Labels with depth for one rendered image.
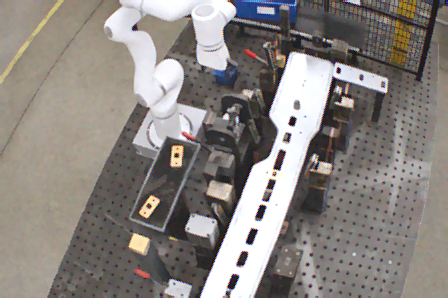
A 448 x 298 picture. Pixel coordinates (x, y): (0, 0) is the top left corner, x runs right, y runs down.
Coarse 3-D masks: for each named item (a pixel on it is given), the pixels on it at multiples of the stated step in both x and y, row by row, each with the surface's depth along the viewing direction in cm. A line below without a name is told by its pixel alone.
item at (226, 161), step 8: (216, 152) 203; (208, 160) 201; (216, 160) 201; (224, 160) 200; (232, 160) 201; (224, 168) 199; (232, 168) 204; (224, 176) 204; (232, 176) 207; (232, 184) 215
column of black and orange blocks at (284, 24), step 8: (280, 8) 228; (288, 8) 229; (280, 16) 233; (288, 16) 233; (280, 24) 239; (288, 24) 238; (288, 32) 243; (288, 40) 247; (288, 48) 252; (288, 56) 257
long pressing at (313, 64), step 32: (288, 64) 234; (320, 64) 233; (288, 96) 224; (320, 96) 223; (288, 128) 215; (288, 160) 207; (256, 192) 201; (288, 192) 200; (256, 224) 193; (224, 256) 187; (256, 256) 186; (224, 288) 180; (256, 288) 179
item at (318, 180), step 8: (320, 168) 199; (328, 168) 198; (312, 176) 202; (320, 176) 200; (328, 176) 198; (312, 184) 207; (320, 184) 205; (312, 192) 213; (320, 192) 211; (312, 200) 219; (320, 200) 217; (304, 208) 227; (312, 208) 225; (320, 208) 222
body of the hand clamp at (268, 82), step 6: (264, 66) 228; (264, 72) 226; (276, 72) 229; (264, 78) 228; (270, 78) 227; (276, 78) 233; (264, 84) 232; (270, 84) 230; (264, 90) 236; (270, 90) 234; (264, 96) 240; (270, 96) 239; (264, 102) 244; (270, 102) 243; (264, 114) 252; (270, 120) 254
